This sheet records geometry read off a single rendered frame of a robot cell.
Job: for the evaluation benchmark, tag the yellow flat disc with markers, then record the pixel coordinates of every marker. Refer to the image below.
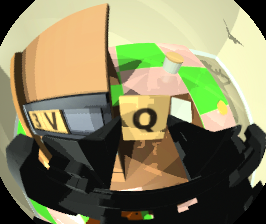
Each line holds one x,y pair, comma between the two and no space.
222,108

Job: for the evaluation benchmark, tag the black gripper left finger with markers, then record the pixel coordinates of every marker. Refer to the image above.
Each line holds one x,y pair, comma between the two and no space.
97,151

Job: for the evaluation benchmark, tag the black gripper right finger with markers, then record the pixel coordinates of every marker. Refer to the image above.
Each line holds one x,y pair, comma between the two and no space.
196,146

